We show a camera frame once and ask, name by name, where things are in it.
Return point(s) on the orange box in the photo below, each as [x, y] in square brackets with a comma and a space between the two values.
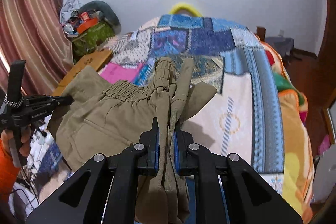
[87, 24]

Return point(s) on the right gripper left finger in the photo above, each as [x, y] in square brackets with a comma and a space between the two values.
[104, 189]

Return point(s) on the olive green pants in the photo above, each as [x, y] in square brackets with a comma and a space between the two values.
[107, 118]

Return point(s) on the person left hand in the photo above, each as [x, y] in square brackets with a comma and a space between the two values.
[7, 135]

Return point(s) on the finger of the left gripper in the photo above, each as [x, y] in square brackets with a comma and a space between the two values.
[45, 104]

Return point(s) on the blue patchwork bedspread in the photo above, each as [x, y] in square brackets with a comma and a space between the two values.
[244, 115]

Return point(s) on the striped pink curtain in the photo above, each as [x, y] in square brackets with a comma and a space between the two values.
[31, 31]

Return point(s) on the brown wooden door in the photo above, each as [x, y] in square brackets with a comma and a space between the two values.
[326, 58]

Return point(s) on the orange multicolour fleece blanket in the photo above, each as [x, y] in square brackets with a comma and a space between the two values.
[297, 188]

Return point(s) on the yellow curved bed rail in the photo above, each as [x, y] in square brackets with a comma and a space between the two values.
[185, 8]

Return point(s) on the green storage bag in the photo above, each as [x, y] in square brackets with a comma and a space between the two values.
[89, 40]

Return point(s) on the grey bag on floor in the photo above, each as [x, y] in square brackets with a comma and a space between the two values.
[281, 44]

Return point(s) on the light grey crumpled garment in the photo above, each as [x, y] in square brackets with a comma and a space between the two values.
[67, 9]

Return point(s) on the pink cloth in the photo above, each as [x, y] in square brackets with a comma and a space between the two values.
[114, 72]

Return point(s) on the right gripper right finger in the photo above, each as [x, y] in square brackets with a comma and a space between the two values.
[227, 188]

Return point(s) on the grey neck pillow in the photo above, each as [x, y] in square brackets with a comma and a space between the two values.
[105, 13]

